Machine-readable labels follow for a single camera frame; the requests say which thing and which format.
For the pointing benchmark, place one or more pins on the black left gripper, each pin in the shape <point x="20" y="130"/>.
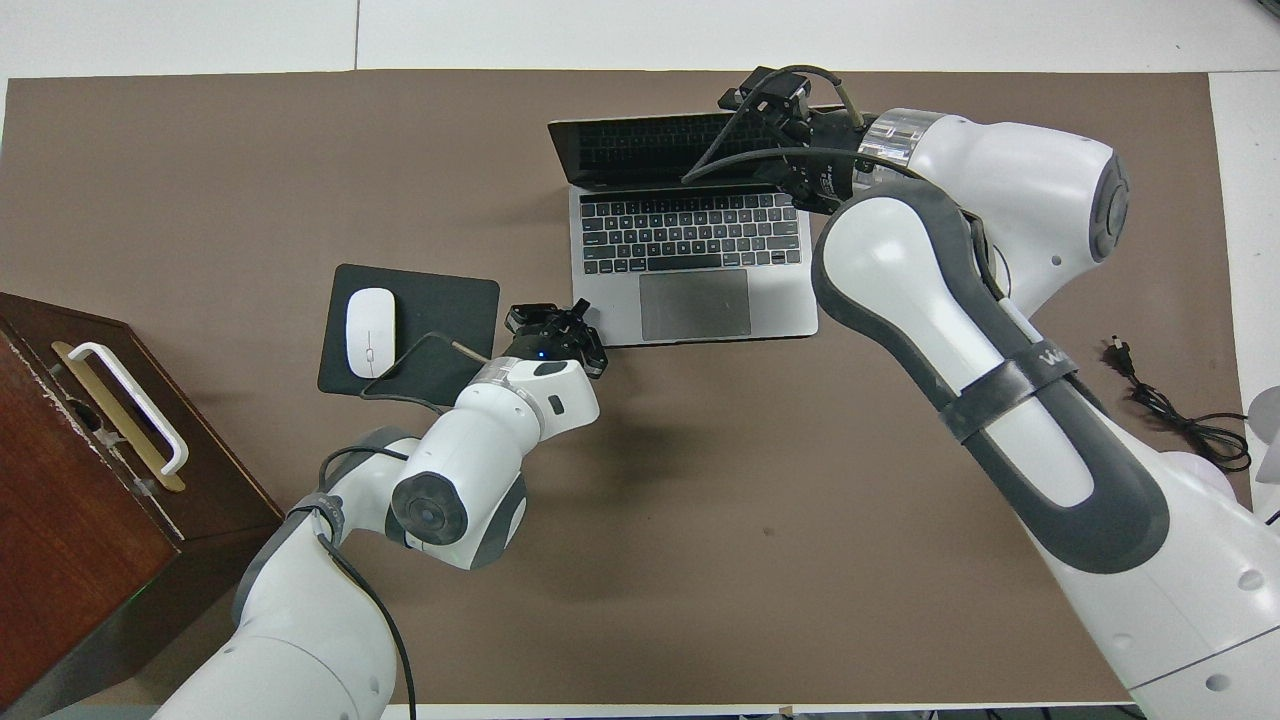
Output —
<point x="550" y="345"/>

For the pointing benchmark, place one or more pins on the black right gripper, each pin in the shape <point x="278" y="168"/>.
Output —
<point x="825" y="140"/>

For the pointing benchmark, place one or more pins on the grey apple laptop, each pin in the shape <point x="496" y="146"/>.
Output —
<point x="695" y="305"/>

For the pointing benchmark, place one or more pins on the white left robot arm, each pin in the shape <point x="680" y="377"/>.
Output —
<point x="460" y="470"/>

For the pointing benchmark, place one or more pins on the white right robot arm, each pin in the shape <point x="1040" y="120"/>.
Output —
<point x="900" y="280"/>

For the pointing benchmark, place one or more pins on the black mouse pad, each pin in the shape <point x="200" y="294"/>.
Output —
<point x="445" y="305"/>

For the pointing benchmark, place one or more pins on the white computer mouse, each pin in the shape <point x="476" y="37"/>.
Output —
<point x="370" y="330"/>

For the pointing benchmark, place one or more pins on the brown table mat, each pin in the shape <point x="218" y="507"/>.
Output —
<point x="700" y="560"/>

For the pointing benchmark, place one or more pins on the dark wooden box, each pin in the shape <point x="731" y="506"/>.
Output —
<point x="70" y="530"/>

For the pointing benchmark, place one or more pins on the white desk lamp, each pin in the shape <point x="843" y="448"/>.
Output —
<point x="1265" y="430"/>

